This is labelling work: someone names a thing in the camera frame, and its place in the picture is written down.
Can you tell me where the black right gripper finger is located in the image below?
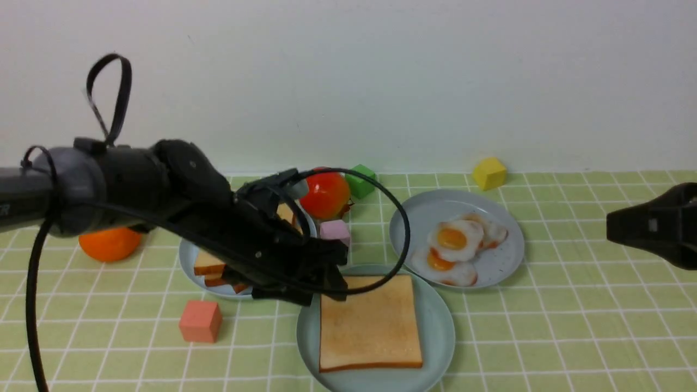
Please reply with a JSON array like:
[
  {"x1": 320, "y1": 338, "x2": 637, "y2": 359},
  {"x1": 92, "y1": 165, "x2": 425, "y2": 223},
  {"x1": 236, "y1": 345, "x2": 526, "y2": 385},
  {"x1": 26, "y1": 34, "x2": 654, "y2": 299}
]
[{"x1": 607, "y1": 182, "x2": 696, "y2": 271}]

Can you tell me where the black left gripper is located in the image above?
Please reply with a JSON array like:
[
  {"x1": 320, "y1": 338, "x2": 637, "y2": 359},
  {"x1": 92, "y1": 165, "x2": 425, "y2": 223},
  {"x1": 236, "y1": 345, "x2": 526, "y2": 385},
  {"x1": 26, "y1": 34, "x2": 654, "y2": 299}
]
[{"x1": 165, "y1": 169, "x2": 348, "y2": 306}]

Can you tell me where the green checkered tablecloth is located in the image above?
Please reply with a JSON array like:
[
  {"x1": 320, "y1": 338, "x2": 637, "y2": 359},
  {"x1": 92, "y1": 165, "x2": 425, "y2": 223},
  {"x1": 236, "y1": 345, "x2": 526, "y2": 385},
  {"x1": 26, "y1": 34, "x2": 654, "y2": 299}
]
[{"x1": 0, "y1": 171, "x2": 697, "y2": 392}]

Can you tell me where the light blue bread plate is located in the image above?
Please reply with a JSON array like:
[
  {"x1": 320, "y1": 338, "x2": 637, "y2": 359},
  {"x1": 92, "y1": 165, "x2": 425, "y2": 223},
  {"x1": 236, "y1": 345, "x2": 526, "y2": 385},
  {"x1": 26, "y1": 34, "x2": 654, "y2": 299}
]
[{"x1": 179, "y1": 195, "x2": 317, "y2": 300}]

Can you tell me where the fried egg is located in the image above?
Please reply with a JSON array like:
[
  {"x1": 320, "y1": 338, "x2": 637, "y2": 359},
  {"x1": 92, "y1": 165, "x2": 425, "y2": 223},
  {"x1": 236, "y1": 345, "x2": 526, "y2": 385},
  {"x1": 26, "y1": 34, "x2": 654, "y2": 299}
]
[
  {"x1": 427, "y1": 220, "x2": 485, "y2": 262},
  {"x1": 461, "y1": 213, "x2": 508, "y2": 252},
  {"x1": 407, "y1": 248, "x2": 479, "y2": 287}
]

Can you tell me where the yellow cube block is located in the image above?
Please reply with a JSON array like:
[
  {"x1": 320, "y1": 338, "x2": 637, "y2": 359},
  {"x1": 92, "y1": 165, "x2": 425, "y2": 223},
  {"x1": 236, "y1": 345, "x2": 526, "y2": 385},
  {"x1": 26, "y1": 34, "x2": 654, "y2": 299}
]
[{"x1": 472, "y1": 157, "x2": 508, "y2": 191}]

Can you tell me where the orange mandarin fruit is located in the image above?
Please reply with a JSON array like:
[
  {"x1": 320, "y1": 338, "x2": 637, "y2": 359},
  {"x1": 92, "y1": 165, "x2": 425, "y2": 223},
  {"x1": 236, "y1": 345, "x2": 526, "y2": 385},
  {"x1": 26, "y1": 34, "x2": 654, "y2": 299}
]
[{"x1": 78, "y1": 227, "x2": 143, "y2": 263}]

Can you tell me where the red tomato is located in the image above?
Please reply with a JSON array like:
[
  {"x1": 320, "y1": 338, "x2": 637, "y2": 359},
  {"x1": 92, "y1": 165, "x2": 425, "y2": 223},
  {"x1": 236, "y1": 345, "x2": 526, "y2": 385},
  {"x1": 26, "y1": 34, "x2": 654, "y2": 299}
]
[{"x1": 299, "y1": 172, "x2": 352, "y2": 221}]

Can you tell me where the pink cube block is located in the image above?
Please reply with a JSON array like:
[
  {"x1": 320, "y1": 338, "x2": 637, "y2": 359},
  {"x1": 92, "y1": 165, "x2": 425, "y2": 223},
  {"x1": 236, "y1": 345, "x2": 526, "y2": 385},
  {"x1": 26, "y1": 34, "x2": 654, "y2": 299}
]
[{"x1": 319, "y1": 220, "x2": 351, "y2": 247}]

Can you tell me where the black cable loop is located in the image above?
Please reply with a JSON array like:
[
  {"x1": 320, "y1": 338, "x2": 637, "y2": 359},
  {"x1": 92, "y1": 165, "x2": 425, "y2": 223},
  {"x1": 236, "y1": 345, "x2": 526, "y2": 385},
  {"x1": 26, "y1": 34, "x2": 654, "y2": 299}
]
[{"x1": 25, "y1": 52, "x2": 412, "y2": 392}]

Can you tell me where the grey-blue egg plate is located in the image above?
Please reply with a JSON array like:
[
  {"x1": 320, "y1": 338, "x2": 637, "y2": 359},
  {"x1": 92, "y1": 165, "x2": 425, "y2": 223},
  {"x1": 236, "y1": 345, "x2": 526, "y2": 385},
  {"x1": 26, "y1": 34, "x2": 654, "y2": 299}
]
[{"x1": 389, "y1": 189, "x2": 525, "y2": 291}]

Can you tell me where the toast slice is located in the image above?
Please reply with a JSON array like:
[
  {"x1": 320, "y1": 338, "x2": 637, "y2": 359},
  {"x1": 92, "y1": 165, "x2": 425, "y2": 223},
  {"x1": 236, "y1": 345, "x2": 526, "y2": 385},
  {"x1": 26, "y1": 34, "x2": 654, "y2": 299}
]
[
  {"x1": 319, "y1": 274, "x2": 425, "y2": 373},
  {"x1": 193, "y1": 203, "x2": 303, "y2": 277},
  {"x1": 231, "y1": 283, "x2": 250, "y2": 295},
  {"x1": 203, "y1": 274, "x2": 229, "y2": 287}
]

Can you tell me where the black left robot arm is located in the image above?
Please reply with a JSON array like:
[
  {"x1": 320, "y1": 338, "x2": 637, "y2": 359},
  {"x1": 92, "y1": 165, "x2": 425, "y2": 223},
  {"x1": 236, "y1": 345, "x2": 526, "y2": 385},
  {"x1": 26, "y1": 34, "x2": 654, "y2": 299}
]
[{"x1": 2, "y1": 139, "x2": 348, "y2": 306}]

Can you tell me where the salmon red cube block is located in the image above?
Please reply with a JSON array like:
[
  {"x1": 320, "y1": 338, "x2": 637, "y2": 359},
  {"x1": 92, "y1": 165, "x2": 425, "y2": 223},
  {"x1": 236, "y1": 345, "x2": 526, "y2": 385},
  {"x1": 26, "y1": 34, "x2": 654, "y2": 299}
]
[{"x1": 179, "y1": 300, "x2": 223, "y2": 344}]

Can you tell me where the teal empty serving plate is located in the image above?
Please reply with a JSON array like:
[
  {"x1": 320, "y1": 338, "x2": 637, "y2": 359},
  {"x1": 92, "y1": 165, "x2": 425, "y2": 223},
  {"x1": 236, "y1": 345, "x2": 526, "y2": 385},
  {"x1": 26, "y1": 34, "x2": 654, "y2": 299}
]
[{"x1": 296, "y1": 271, "x2": 456, "y2": 391}]

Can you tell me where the green cube block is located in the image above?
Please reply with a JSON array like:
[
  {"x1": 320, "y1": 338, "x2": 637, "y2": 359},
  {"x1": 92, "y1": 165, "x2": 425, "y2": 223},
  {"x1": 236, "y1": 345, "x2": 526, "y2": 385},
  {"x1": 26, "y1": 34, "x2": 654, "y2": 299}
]
[{"x1": 344, "y1": 164, "x2": 376, "y2": 199}]

